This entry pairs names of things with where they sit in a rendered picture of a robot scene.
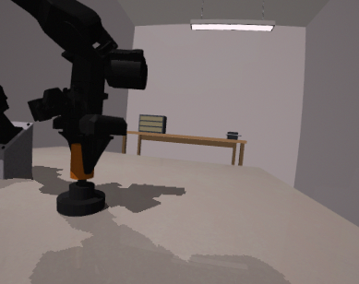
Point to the orange cylinder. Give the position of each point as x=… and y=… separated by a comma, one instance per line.
x=76, y=166

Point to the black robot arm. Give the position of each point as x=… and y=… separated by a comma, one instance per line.
x=76, y=28

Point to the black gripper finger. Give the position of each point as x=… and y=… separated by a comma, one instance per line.
x=70, y=138
x=92, y=148

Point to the black round pedestal with shaft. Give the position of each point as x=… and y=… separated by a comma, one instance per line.
x=82, y=199

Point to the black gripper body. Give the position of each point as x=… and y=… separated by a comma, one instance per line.
x=91, y=122

